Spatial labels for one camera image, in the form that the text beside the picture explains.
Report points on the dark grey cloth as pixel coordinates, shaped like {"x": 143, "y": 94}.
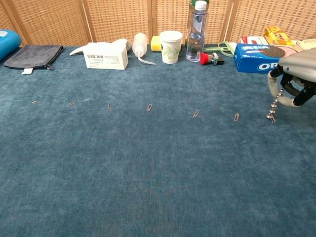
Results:
{"x": 32, "y": 56}

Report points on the clear squeeze wash bottle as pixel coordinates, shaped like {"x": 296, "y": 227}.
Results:
{"x": 139, "y": 44}

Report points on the yellow sponge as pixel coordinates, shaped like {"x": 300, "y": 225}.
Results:
{"x": 155, "y": 44}

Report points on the red emergency push button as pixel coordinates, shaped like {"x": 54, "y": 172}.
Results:
{"x": 205, "y": 58}

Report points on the silver magnetic bead stick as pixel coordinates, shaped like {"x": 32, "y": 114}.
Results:
{"x": 274, "y": 106}

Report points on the blue detergent bottle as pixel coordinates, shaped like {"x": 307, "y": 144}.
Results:
{"x": 7, "y": 44}

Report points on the wicker folding screen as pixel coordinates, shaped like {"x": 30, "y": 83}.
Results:
{"x": 118, "y": 19}

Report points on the white cardboard box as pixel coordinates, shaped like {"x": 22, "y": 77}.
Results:
{"x": 106, "y": 56}

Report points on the clear water bottle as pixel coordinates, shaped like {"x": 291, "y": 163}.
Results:
{"x": 196, "y": 37}

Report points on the white paper cup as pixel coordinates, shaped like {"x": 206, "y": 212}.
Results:
{"x": 170, "y": 49}

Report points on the light green hand brush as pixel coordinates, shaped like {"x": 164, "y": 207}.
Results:
{"x": 223, "y": 48}

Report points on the blue carpet table cover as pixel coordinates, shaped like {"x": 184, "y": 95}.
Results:
{"x": 123, "y": 160}

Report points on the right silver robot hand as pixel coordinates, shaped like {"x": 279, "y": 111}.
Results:
{"x": 301, "y": 64}

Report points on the yellow snack box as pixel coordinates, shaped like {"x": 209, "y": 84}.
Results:
{"x": 277, "y": 35}

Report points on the red white blue box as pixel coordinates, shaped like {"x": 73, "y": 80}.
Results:
{"x": 251, "y": 40}

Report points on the blue Oreo cookie box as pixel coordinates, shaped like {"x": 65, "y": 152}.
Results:
{"x": 249, "y": 59}

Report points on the beige lidded food container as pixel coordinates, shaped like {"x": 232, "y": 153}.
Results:
{"x": 306, "y": 44}

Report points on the green tea bottle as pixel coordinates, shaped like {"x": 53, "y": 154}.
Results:
{"x": 192, "y": 3}

